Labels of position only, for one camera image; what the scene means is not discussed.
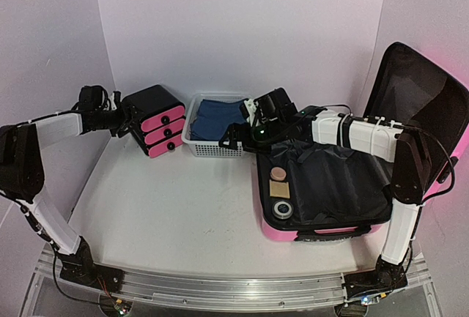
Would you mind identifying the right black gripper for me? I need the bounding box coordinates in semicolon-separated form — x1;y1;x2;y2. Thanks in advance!
218;118;285;156

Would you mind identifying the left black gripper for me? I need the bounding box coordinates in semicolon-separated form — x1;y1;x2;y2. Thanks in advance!
94;100;147;138

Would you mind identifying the blue item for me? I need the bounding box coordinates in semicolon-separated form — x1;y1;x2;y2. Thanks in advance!
190;99;245;141

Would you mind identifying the white plastic mesh basket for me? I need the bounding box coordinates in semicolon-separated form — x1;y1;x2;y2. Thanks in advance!
182;92;251;158

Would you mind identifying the black pink drawer organizer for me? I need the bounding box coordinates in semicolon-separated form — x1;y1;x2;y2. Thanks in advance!
122;85;185;158

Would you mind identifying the pink hard-shell suitcase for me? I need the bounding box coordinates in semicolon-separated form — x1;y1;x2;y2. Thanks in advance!
256;42;468;242

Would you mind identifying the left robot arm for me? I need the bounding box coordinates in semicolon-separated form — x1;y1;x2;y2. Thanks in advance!
1;86;127;293

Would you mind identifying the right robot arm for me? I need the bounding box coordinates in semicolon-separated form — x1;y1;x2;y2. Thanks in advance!
218;88;449;302

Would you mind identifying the round pink compact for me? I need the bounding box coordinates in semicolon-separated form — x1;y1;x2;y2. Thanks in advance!
270;167;287;182

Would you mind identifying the round black tin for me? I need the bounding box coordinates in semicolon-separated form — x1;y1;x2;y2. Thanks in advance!
272;200;294;220

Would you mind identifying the small green circuit board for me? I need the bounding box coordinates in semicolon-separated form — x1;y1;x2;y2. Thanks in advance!
111;299;132;316

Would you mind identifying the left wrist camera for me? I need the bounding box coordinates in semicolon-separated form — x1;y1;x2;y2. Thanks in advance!
108;91;121;111

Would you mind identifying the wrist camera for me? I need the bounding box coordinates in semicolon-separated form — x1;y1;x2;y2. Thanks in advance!
108;91;121;111
240;98;262;127

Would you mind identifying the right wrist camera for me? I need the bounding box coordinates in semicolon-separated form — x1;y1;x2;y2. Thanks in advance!
240;98;262;127

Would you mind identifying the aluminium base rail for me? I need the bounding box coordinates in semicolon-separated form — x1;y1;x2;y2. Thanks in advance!
18;233;443;316

